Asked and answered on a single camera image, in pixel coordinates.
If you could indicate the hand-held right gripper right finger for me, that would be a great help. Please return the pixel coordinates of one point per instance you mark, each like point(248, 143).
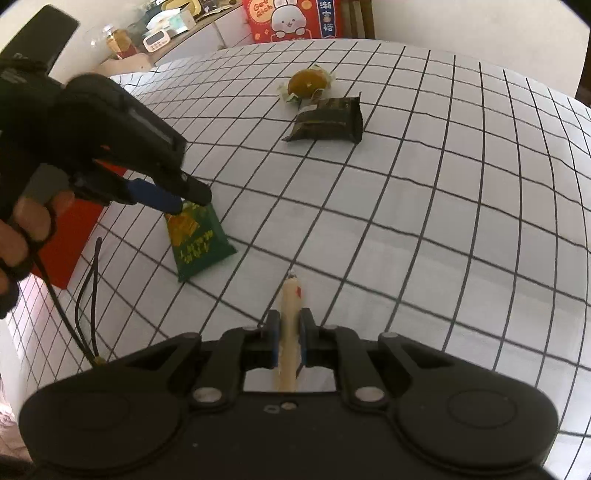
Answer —
point(302, 337)

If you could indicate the white checked tablecloth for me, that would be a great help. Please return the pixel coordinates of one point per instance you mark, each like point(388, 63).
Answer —
point(415, 230)

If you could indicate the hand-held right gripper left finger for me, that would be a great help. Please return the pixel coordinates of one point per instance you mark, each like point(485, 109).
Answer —
point(274, 337)

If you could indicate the red cardboard box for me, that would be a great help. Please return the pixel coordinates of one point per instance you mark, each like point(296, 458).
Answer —
point(69, 244)

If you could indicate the black snack packet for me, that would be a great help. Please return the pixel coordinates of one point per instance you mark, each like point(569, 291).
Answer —
point(330, 120)

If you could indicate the round pastry in clear wrapper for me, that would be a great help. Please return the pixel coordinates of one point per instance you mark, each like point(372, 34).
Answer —
point(307, 83)

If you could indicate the white cabinet with wooden top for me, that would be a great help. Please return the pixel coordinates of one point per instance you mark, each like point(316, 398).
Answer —
point(203, 39)

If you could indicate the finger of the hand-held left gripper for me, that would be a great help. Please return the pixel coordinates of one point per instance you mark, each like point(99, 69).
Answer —
point(152, 194)
point(191, 190)

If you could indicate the green snack packet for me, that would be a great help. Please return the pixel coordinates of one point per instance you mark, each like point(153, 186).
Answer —
point(198, 244)

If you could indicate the yellow tin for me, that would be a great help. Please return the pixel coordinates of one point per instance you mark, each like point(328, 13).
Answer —
point(180, 5)

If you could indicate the wooden chair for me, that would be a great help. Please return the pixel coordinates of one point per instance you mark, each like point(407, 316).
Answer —
point(358, 18)

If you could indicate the amber glass bottle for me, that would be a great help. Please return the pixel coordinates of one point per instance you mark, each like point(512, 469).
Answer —
point(119, 44)

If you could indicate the cream stick snack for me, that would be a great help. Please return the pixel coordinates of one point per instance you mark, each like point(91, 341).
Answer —
point(291, 300)

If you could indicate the red rabbit print cushion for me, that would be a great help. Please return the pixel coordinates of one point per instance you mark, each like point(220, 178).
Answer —
point(291, 18)

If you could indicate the person's left hand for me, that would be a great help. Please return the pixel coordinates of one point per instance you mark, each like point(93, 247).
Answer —
point(25, 230)

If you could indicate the white kitchen timer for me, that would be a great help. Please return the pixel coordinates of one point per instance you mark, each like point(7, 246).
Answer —
point(157, 40)

